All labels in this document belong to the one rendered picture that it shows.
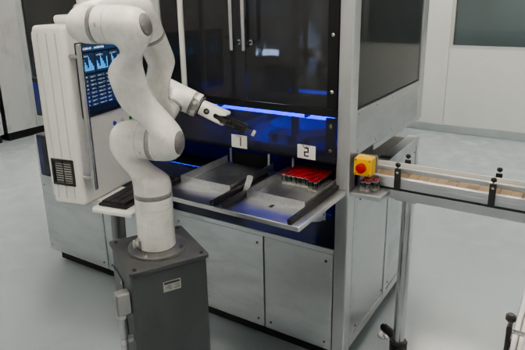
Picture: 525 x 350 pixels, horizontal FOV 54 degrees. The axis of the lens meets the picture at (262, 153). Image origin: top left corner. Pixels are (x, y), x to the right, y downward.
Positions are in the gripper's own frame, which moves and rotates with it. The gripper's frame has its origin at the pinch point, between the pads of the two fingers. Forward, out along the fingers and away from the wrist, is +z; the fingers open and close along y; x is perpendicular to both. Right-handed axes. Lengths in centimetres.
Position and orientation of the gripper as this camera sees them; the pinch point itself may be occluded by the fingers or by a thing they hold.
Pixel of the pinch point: (240, 126)
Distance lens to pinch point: 179.0
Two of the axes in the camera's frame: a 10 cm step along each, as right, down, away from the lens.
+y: 0.1, -1.5, 9.9
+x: -4.5, 8.8, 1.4
